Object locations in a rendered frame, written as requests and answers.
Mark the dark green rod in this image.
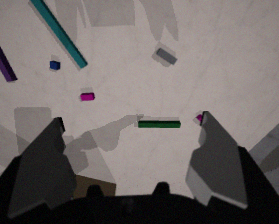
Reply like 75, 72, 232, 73
138, 120, 181, 128

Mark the small blue cube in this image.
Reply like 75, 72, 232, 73
50, 61, 60, 70

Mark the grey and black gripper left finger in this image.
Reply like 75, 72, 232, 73
0, 117, 77, 224

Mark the turquoise rod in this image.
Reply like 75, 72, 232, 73
30, 0, 88, 68

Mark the purple rod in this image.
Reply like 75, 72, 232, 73
0, 47, 18, 82

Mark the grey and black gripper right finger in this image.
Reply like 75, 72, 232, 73
185, 111, 279, 224

